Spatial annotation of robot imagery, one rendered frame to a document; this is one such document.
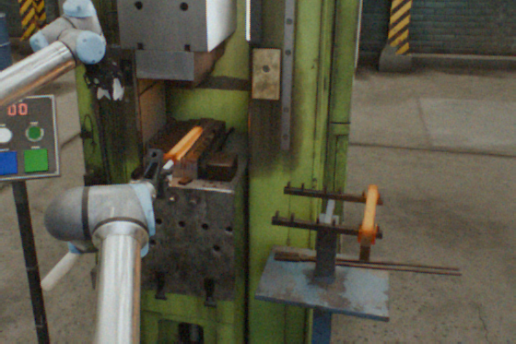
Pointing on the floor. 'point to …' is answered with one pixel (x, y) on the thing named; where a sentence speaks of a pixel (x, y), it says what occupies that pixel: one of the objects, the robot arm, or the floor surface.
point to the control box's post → (30, 258)
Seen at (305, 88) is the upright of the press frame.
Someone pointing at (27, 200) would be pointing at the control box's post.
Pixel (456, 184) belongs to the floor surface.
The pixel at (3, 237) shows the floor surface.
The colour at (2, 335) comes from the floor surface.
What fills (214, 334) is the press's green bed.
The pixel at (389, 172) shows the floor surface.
